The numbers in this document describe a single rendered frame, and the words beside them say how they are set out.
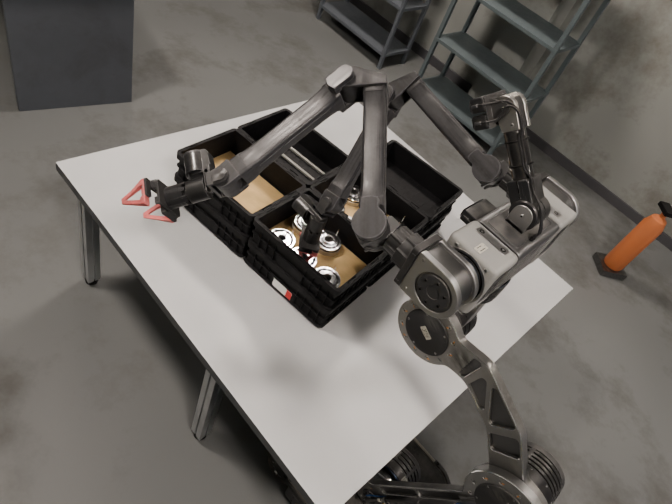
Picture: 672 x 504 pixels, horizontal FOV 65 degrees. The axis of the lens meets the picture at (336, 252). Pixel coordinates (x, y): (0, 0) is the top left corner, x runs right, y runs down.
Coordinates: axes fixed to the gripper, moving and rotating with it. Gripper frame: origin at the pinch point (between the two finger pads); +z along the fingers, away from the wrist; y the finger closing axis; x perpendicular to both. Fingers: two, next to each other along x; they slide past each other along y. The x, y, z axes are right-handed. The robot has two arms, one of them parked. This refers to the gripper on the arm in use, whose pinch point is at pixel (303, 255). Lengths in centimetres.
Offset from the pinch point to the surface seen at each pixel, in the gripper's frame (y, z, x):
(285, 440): 58, 18, 3
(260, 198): -28.0, 3.9, -18.2
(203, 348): 33.0, 17.7, -26.0
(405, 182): -62, 3, 43
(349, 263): -5.3, 4.1, 18.0
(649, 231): -131, 40, 236
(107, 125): -152, 86, -114
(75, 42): -162, 43, -134
